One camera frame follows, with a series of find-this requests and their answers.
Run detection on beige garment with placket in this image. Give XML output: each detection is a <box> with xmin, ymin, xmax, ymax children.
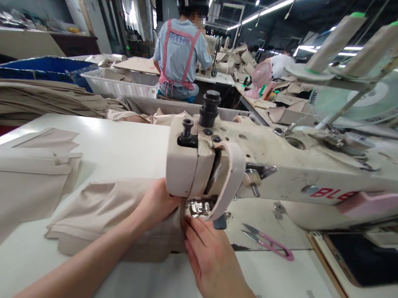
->
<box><xmin>0</xmin><ymin>124</ymin><xmax>85</xmax><ymax>262</ymax></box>

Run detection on pile of beige cut pieces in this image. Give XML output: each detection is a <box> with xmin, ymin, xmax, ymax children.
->
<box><xmin>231</xmin><ymin>42</ymin><xmax>323</xmax><ymax>128</ymax></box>

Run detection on stack of beige fabric sheets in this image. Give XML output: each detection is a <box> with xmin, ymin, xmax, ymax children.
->
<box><xmin>0</xmin><ymin>77</ymin><xmax>126</xmax><ymax>131</ymax></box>

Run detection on person's left hand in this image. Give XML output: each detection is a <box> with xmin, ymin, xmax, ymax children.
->
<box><xmin>134</xmin><ymin>177</ymin><xmax>184</xmax><ymax>234</ymax></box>

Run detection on pink thread snips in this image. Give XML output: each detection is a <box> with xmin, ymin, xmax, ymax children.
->
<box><xmin>239</xmin><ymin>223</ymin><xmax>298</xmax><ymax>262</ymax></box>

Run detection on pink block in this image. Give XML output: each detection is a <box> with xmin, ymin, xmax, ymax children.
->
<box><xmin>335</xmin><ymin>189</ymin><xmax>398</xmax><ymax>219</ymax></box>

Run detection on beige fabric piece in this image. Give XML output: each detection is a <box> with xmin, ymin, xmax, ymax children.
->
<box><xmin>43</xmin><ymin>170</ymin><xmax>199</xmax><ymax>266</ymax></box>

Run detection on person's right thumb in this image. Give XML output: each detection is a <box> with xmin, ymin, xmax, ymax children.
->
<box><xmin>178</xmin><ymin>222</ymin><xmax>198</xmax><ymax>260</ymax></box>

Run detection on small pink desk fan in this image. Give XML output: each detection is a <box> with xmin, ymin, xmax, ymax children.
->
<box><xmin>244</xmin><ymin>61</ymin><xmax>275</xmax><ymax>101</ymax></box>

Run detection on person's right hand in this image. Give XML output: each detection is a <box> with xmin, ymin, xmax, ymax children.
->
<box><xmin>176</xmin><ymin>215</ymin><xmax>258</xmax><ymax>297</ymax></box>

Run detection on grey bin with beige fabric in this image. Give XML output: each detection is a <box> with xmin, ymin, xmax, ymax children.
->
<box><xmin>106</xmin><ymin>93</ymin><xmax>251</xmax><ymax>131</ymax></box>

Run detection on white plastic crate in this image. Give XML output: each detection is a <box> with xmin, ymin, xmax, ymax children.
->
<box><xmin>79</xmin><ymin>66</ymin><xmax>161</xmax><ymax>102</ymax></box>

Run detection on person's left fingers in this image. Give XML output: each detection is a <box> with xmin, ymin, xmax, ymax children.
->
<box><xmin>165</xmin><ymin>194</ymin><xmax>183</xmax><ymax>221</ymax></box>

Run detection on black smartphone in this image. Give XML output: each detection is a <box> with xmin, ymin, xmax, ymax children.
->
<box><xmin>319</xmin><ymin>229</ymin><xmax>398</xmax><ymax>290</ymax></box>

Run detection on blue bin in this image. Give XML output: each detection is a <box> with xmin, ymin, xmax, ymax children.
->
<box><xmin>0</xmin><ymin>52</ymin><xmax>101</xmax><ymax>93</ymax></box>

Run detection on white green-grille fan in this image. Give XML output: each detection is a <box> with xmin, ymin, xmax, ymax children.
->
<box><xmin>306</xmin><ymin>66</ymin><xmax>398</xmax><ymax>128</ymax></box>

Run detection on person's right index finger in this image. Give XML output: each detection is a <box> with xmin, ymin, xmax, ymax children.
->
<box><xmin>182</xmin><ymin>215</ymin><xmax>223</xmax><ymax>240</ymax></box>

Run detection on white industrial sewing machine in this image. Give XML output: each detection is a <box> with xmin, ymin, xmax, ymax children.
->
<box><xmin>161</xmin><ymin>87</ymin><xmax>398</xmax><ymax>246</ymax></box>

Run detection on worktable with sewing machine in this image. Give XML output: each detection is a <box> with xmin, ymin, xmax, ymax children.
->
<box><xmin>194</xmin><ymin>32</ymin><xmax>249</xmax><ymax>89</ymax></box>

